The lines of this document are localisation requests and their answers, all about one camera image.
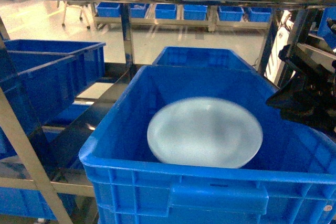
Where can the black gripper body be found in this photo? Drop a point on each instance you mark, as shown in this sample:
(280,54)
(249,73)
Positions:
(309,96)

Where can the light blue round tray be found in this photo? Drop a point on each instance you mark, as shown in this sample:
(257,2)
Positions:
(204,131)

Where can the stainless steel shelf rack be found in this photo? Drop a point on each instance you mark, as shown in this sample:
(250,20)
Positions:
(59,175)

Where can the blue crate left shelf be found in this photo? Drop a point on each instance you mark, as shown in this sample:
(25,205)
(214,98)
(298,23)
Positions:
(47,76)

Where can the large blue crate front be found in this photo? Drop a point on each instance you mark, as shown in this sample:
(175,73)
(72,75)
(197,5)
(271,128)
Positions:
(290,180)

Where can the blue crate behind front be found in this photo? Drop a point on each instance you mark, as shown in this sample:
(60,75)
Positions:
(201,57)

